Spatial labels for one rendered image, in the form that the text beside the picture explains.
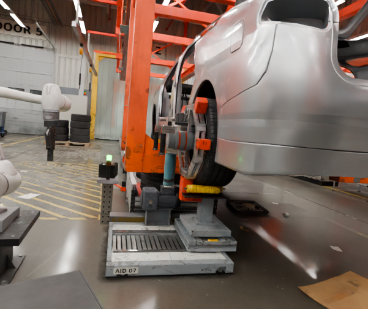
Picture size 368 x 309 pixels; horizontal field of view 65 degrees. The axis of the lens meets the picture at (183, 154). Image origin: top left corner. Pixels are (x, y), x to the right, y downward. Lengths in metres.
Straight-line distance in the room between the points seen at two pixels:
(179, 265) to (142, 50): 1.73
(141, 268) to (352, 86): 1.50
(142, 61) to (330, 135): 1.71
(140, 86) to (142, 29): 0.47
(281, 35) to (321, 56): 0.19
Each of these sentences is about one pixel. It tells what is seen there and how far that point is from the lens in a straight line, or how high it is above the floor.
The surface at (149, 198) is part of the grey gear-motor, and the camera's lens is 2.43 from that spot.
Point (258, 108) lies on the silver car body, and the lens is 1.39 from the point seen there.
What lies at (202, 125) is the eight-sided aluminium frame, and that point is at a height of 0.97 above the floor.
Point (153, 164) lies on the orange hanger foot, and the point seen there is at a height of 0.60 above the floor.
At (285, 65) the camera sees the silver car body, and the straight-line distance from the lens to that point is 1.36.
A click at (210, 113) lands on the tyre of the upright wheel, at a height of 1.06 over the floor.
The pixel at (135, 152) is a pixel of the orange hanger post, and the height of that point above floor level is 0.69.
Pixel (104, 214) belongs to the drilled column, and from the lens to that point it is 2.81.
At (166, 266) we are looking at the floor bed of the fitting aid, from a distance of 1.96.
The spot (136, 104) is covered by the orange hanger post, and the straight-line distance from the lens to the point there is 2.56.
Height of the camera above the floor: 0.94
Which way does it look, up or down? 5 degrees down
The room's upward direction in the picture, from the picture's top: 5 degrees clockwise
